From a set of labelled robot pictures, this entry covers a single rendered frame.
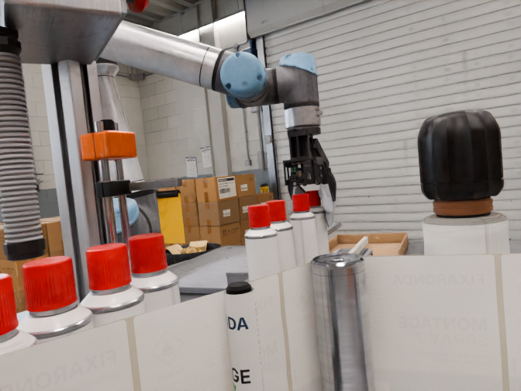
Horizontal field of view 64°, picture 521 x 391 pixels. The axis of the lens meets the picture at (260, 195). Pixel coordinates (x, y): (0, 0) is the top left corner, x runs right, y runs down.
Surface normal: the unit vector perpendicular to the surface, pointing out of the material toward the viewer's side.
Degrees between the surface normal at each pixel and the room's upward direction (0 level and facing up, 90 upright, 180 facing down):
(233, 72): 93
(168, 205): 90
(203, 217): 90
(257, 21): 90
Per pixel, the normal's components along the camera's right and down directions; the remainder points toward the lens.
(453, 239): -0.65, 0.11
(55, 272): 0.64, -0.03
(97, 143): -0.40, 0.09
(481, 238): -0.10, 0.07
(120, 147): 0.91, -0.07
